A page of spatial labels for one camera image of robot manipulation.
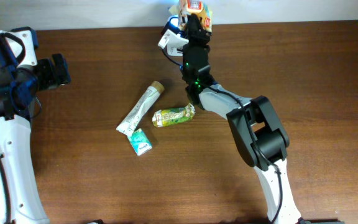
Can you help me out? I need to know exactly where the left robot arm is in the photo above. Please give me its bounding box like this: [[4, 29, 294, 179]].
[[0, 27, 71, 223]]

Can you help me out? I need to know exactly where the yellow snack bag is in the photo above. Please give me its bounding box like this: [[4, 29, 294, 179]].
[[168, 0, 213, 34]]

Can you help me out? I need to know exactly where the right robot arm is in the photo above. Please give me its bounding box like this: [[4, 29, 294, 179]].
[[180, 14, 303, 223]]

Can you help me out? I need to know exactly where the green drink carton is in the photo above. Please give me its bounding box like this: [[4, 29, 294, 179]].
[[152, 103, 196, 128]]

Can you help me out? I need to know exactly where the white tube with wooden cap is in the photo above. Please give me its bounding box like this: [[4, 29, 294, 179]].
[[116, 81, 165, 136]]

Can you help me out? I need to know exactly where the teal tissue pack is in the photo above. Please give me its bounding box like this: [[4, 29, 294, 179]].
[[128, 128, 152, 156]]

